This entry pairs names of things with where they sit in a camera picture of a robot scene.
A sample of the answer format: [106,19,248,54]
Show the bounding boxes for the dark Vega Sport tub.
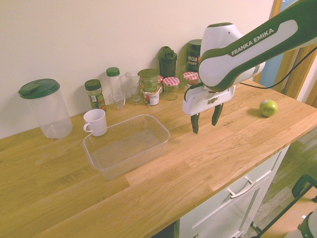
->
[186,39,204,74]

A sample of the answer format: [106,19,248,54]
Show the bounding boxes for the white ceramic mug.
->
[83,109,108,137]

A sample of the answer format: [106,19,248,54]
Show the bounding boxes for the clear drinking glass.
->
[176,64,189,91]

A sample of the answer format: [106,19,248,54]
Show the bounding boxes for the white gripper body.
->
[182,85,235,117]

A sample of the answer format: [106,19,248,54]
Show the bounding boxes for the white drawer with handle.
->
[177,145,291,238]

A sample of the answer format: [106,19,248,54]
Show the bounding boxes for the clear canister with green lid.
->
[18,78,73,140]

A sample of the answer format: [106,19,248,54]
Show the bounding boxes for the small jar red checkered lid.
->
[157,75,165,94]

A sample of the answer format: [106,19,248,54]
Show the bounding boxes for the spice jar with green lid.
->
[84,79,107,112]

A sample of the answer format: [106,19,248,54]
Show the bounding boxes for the empty jar red checkered lid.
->
[162,77,181,101]

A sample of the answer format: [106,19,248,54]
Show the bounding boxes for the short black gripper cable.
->
[183,83,203,102]

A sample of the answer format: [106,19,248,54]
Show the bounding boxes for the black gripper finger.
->
[211,102,224,126]
[190,113,201,135]

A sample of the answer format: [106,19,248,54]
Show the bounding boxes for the clear rectangular plastic container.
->
[82,114,171,180]

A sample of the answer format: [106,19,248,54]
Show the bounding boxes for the clear bottle with green lid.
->
[106,67,125,110]

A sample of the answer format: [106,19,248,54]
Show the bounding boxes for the clear glass mug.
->
[125,70,144,105]

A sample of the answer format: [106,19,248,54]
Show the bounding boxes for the white plastic device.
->
[284,205,317,238]

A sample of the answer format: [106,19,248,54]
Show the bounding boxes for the jam jar red checkered lid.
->
[183,71,200,87]

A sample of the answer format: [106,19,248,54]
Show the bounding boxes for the wooden door frame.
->
[252,0,317,110]

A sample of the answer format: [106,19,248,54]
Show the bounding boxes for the dark green shaker bottle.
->
[158,46,178,79]

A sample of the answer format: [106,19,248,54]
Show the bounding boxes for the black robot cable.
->
[238,47,317,89]

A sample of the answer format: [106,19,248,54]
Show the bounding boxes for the silver drawer handle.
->
[227,176,256,200]

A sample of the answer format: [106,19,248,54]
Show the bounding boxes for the green apple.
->
[259,99,278,117]

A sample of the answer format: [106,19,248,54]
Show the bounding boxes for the jar with red white label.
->
[143,88,160,107]

